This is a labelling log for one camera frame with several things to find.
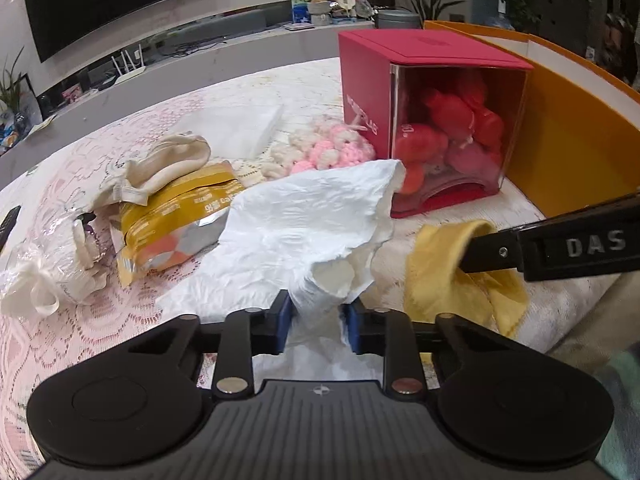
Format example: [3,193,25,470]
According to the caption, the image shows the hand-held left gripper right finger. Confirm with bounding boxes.
[340,300,501,400]

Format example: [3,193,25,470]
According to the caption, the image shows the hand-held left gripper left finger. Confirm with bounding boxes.
[127,290,292,400]

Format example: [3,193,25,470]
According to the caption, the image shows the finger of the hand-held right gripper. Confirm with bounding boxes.
[459,224,525,276]

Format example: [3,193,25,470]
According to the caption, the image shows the yellow cloth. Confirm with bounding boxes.
[402,220,530,338]

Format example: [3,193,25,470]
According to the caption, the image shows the white paper towel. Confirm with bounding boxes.
[156,159,407,361]

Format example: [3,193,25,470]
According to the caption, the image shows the large orange box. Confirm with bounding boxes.
[424,20,640,217]

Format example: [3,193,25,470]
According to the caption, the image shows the bunch of red plush toys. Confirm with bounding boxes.
[395,72,506,196]

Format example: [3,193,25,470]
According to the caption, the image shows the yellow snack packet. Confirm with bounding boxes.
[116,161,247,288]

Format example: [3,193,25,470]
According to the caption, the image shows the teal patterned cloth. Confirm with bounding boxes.
[592,350,640,476]

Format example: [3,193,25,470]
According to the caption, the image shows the pink white crochet flowers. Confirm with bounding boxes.
[262,117,377,179]

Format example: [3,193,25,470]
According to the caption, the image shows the beige cloth bag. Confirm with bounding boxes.
[92,131,212,211]

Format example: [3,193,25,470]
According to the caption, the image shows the white mesh bag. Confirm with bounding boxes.
[172,104,285,158]

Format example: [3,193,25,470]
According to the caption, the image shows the red box with clear window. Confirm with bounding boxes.
[337,29,536,219]

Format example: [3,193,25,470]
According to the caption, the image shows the clear plastic bag white ribbon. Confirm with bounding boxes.
[0,210,118,318]

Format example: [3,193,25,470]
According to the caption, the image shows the grey round bin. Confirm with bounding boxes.
[375,10,423,31]

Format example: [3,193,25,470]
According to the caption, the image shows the grey television cabinet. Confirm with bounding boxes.
[0,7,376,176]

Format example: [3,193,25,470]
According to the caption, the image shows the white router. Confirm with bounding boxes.
[111,45,147,85]

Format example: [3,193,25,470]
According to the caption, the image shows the black remote control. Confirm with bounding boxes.
[0,205,22,251]

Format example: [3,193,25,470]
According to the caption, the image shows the grey soundbar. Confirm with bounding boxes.
[170,10,266,46]

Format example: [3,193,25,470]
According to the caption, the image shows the green plant in blue vase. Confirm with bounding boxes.
[0,47,31,116]

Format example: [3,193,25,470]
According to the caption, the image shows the black television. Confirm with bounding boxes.
[21,0,217,63]

